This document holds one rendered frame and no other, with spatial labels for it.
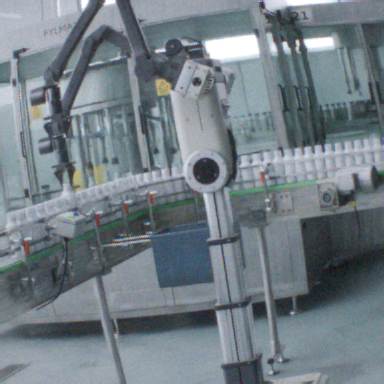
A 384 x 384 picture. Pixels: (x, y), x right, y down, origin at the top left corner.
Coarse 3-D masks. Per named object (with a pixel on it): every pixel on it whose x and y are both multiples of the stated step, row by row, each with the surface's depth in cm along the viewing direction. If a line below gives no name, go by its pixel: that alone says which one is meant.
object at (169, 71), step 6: (186, 60) 408; (162, 66) 408; (168, 66) 408; (174, 66) 407; (180, 66) 405; (162, 72) 408; (168, 72) 407; (174, 72) 406; (180, 72) 406; (162, 78) 411; (168, 78) 408; (174, 78) 406; (174, 84) 406
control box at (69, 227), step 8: (64, 216) 414; (80, 216) 422; (56, 224) 413; (64, 224) 413; (72, 224) 412; (80, 224) 418; (56, 232) 414; (64, 232) 413; (72, 232) 412; (80, 232) 420; (64, 240) 416; (64, 248) 420; (64, 256) 421; (56, 272) 422; (64, 272) 417; (56, 280) 420
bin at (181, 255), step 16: (192, 224) 502; (208, 224) 500; (112, 240) 503; (144, 240) 480; (160, 240) 474; (176, 240) 472; (192, 240) 471; (240, 240) 494; (160, 256) 474; (176, 256) 473; (192, 256) 472; (208, 256) 470; (160, 272) 475; (176, 272) 474; (192, 272) 472; (208, 272) 471; (160, 288) 480
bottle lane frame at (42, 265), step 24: (72, 240) 451; (24, 264) 390; (48, 264) 417; (72, 264) 445; (96, 264) 476; (0, 288) 362; (24, 288) 386; (48, 288) 411; (0, 312) 357; (24, 312) 380
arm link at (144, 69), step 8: (120, 0) 410; (128, 0) 410; (120, 8) 411; (128, 8) 410; (120, 16) 411; (128, 16) 410; (136, 16) 412; (128, 24) 410; (136, 24) 410; (128, 32) 411; (136, 32) 410; (136, 40) 410; (144, 40) 411; (136, 48) 410; (144, 48) 410; (136, 56) 409; (144, 56) 407; (136, 64) 408; (144, 64) 407; (152, 64) 407; (136, 72) 408; (144, 72) 407; (152, 72) 407
